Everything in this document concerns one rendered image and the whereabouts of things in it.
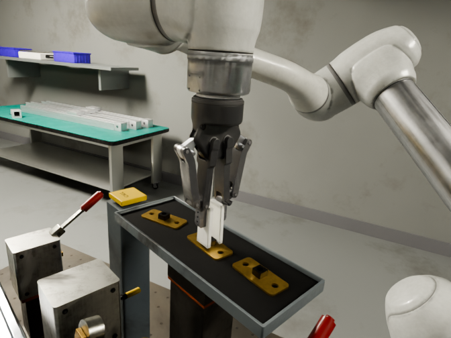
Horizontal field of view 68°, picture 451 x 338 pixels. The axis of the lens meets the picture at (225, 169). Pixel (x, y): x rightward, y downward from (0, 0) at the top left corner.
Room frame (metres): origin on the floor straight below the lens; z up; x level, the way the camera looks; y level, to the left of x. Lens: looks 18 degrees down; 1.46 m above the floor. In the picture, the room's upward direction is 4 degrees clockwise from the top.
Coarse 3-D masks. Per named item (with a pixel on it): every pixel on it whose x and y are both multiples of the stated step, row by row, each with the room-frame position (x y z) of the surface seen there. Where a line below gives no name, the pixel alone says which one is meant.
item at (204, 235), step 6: (210, 210) 0.46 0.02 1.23; (210, 216) 0.46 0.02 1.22; (210, 222) 0.46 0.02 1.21; (198, 228) 0.48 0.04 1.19; (204, 228) 0.47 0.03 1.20; (210, 228) 0.46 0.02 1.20; (198, 234) 0.48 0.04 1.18; (204, 234) 0.47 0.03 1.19; (210, 234) 0.46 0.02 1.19; (198, 240) 0.48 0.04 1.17; (204, 240) 0.47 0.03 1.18; (210, 240) 0.46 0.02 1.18; (210, 246) 0.46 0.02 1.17
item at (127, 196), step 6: (114, 192) 0.67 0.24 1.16; (120, 192) 0.67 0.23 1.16; (126, 192) 0.67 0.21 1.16; (132, 192) 0.67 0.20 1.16; (138, 192) 0.68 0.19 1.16; (114, 198) 0.65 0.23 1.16; (120, 198) 0.64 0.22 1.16; (126, 198) 0.64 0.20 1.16; (132, 198) 0.65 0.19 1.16; (138, 198) 0.65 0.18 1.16; (144, 198) 0.66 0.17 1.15; (120, 204) 0.63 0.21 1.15; (126, 204) 0.63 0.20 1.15
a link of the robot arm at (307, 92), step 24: (96, 0) 0.52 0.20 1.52; (120, 0) 0.50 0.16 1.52; (144, 0) 0.48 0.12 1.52; (96, 24) 0.55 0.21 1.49; (120, 24) 0.51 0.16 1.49; (144, 24) 0.49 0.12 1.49; (144, 48) 0.57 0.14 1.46; (168, 48) 0.56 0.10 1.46; (264, 72) 0.70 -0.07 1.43; (288, 72) 0.72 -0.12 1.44; (312, 96) 0.80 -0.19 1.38
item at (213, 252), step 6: (192, 234) 0.51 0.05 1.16; (192, 240) 0.49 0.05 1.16; (198, 246) 0.47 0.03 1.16; (204, 246) 0.47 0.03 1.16; (216, 246) 0.48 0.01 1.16; (222, 246) 0.48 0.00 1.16; (210, 252) 0.46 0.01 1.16; (216, 252) 0.46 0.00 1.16; (222, 252) 0.46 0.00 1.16; (228, 252) 0.46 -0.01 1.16; (216, 258) 0.44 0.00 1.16; (222, 258) 0.45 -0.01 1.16
